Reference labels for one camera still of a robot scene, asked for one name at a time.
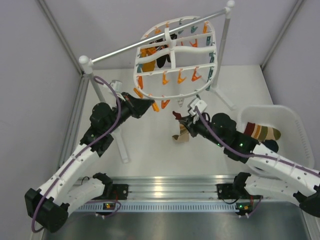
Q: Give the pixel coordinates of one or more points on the dark navy sock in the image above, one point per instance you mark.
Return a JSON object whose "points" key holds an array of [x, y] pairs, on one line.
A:
{"points": [[272, 145]]}

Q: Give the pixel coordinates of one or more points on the beige brown patterned sock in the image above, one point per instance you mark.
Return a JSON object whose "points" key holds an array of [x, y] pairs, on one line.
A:
{"points": [[184, 135]]}

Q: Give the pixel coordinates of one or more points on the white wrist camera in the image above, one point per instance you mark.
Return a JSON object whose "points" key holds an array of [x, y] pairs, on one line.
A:
{"points": [[116, 85], [201, 105]]}

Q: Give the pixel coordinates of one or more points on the white drying rack stand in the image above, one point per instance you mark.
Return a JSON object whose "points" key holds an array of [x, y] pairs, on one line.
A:
{"points": [[220, 21]]}

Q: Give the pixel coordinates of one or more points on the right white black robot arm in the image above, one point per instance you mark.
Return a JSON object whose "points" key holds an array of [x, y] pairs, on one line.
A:
{"points": [[262, 155]]}

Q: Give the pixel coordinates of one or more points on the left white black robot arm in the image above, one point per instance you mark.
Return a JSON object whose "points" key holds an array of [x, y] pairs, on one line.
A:
{"points": [[54, 201]]}

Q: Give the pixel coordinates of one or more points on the striped brown green sock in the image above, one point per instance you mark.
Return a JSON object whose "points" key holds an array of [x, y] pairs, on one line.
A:
{"points": [[261, 132]]}

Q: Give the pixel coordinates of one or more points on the black hanging sock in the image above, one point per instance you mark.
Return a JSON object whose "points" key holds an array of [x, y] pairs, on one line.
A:
{"points": [[162, 60]]}

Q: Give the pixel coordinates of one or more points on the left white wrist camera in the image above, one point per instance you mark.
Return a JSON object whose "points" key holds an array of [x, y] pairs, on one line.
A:
{"points": [[116, 85]]}

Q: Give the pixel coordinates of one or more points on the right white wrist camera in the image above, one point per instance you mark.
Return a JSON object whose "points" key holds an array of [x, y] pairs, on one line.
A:
{"points": [[201, 105]]}

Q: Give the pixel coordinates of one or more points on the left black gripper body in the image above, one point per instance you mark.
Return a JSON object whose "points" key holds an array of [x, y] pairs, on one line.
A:
{"points": [[129, 106]]}

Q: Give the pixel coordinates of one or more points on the white clip sock hanger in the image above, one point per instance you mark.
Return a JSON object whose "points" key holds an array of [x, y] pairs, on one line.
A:
{"points": [[193, 61]]}

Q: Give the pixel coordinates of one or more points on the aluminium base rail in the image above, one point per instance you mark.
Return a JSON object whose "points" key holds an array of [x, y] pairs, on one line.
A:
{"points": [[217, 193]]}

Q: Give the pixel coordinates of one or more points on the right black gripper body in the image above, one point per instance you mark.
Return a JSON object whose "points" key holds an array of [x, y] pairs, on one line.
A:
{"points": [[194, 128]]}

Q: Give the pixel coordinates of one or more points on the white plastic basket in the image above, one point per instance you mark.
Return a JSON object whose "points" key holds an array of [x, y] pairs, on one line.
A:
{"points": [[293, 143]]}

